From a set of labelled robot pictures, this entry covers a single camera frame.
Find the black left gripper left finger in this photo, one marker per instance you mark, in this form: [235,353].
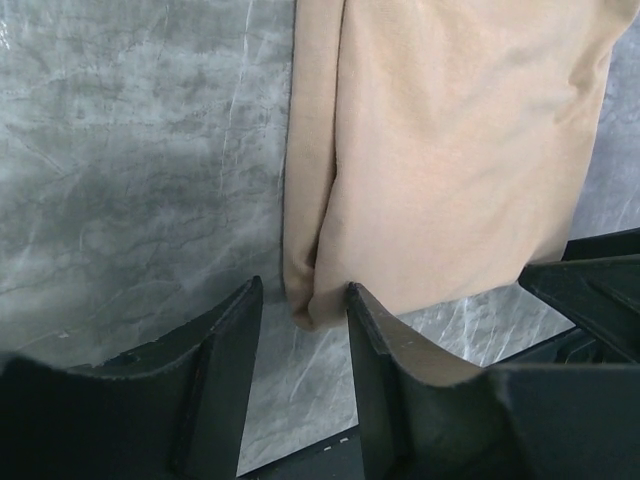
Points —
[173,408]

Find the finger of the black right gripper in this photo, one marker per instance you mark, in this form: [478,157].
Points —
[622,245]
[600,296]

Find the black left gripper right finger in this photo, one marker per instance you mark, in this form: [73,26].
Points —
[425,413]

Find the beige t shirt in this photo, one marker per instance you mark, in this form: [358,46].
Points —
[436,148]

